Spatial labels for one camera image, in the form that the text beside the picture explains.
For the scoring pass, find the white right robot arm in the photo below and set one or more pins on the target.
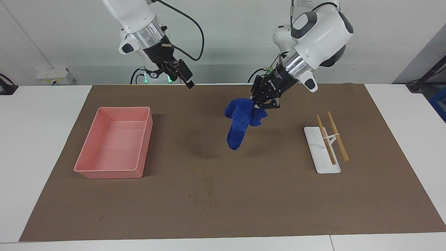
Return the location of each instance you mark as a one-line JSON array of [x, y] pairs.
[[136, 17]]

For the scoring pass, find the wooden rack rod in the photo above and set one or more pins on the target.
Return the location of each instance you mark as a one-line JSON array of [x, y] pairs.
[[325, 139], [338, 137]]

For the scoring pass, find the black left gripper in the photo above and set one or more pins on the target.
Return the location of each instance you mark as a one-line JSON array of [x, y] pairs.
[[273, 87]]

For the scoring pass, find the spilled water droplets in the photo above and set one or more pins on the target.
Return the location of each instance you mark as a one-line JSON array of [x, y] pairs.
[[205, 197]]

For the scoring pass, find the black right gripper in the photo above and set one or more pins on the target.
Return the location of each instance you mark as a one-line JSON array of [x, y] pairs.
[[162, 52]]

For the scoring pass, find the black device at table edge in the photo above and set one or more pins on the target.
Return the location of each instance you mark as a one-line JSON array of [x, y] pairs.
[[6, 87]]

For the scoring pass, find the blue crate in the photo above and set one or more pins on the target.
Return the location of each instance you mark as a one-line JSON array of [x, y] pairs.
[[439, 104]]

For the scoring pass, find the brown table mat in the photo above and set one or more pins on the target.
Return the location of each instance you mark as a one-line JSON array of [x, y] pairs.
[[223, 181]]

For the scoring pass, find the blue towel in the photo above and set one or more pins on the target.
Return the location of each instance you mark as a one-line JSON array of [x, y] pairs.
[[240, 118]]

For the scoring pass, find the black stand leg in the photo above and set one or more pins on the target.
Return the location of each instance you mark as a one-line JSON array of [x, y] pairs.
[[427, 75]]

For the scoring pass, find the pink plastic bin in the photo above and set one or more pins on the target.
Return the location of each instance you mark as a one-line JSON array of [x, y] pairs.
[[115, 143]]

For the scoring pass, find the white power socket box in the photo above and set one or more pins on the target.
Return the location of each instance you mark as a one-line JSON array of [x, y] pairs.
[[54, 76]]

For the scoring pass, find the white towel rack base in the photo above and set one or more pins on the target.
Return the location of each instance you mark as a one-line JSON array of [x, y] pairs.
[[320, 153]]

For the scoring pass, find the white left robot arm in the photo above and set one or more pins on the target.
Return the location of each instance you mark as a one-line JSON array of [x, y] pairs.
[[320, 31]]

